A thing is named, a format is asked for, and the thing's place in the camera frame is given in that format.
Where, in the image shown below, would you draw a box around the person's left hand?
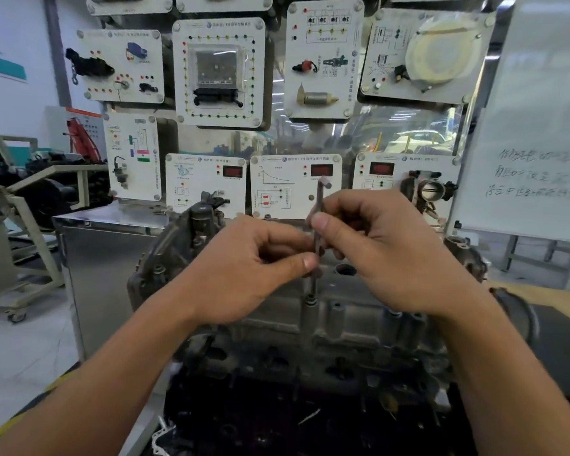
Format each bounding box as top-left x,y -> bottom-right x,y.
175,215 -> 322,326

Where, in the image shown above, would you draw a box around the person's right hand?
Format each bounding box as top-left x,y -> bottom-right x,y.
310,188 -> 476,321

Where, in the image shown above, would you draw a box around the silver hex key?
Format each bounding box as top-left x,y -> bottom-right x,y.
305,177 -> 333,305

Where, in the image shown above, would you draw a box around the grey metal engine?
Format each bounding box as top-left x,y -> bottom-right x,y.
125,192 -> 540,414

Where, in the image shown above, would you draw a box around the person's right forearm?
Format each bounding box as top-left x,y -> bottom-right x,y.
436,289 -> 570,456

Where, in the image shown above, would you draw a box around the person's left forearm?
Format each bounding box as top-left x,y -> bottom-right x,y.
0,294 -> 200,456

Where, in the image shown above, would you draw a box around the black engine on trolley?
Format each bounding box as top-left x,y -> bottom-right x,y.
0,146 -> 111,231

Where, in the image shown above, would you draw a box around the engine on beige stand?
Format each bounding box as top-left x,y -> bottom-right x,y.
0,135 -> 110,324

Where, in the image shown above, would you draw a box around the black throttle body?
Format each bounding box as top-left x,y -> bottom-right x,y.
400,170 -> 459,214

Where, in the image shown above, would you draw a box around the white panel black lever sensor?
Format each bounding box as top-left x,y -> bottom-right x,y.
165,153 -> 248,219

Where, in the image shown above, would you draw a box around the white panel throttle body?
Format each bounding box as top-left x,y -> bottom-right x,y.
352,151 -> 462,233

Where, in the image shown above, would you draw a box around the white panel curve graph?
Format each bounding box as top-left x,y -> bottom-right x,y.
250,153 -> 344,220

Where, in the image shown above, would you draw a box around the white panel green red labels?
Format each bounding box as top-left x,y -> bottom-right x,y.
103,112 -> 163,203

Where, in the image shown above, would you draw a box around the white sensor training panel board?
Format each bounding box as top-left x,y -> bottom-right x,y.
52,0 -> 514,362

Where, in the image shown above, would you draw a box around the white panel yellow disc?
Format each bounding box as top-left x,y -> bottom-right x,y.
359,8 -> 497,105

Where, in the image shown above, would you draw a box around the white panel control module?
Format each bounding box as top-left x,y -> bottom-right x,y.
172,17 -> 267,129

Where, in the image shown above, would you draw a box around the white panel brass filter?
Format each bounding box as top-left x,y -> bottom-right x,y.
284,0 -> 365,120

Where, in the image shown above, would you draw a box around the large whiteboard on stand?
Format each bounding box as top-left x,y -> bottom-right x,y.
446,0 -> 570,290

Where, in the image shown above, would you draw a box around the clear cased control module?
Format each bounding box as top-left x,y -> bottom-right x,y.
187,44 -> 248,109

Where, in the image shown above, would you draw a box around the red hoist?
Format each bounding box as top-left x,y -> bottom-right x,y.
66,117 -> 101,162

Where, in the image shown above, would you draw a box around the yellow blue disc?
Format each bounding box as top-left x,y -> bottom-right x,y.
405,16 -> 483,86

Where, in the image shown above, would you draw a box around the black accelerator pedal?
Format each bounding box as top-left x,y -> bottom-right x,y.
65,47 -> 116,85

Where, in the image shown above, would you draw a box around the white panel grey probe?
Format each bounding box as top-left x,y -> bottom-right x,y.
175,0 -> 273,14

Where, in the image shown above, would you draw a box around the grey wall cabinet orange strip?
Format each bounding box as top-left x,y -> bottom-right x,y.
45,106 -> 105,155

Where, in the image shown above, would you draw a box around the teal striped wall poster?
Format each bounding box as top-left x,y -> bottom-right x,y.
0,0 -> 29,84

